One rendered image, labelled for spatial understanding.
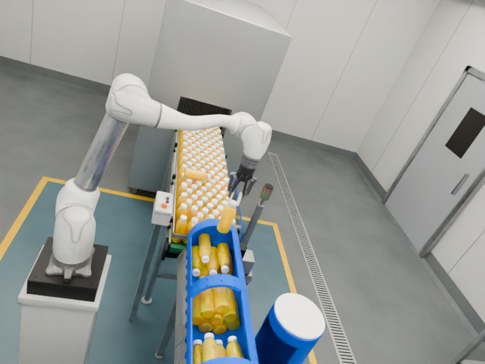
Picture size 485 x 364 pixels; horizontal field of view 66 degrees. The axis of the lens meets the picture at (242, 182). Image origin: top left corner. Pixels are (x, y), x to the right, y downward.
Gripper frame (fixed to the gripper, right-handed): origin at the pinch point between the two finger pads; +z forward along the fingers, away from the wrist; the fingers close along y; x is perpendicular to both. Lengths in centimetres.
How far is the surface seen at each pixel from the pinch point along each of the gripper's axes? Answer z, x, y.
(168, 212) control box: 35, 24, -26
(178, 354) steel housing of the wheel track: 57, -49, -13
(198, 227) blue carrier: 26.6, 5.3, -10.9
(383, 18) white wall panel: -87, 434, 254
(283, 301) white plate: 41, -24, 38
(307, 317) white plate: 41, -32, 50
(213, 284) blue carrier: 22.6, -35.9, -6.2
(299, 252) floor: 146, 141, 137
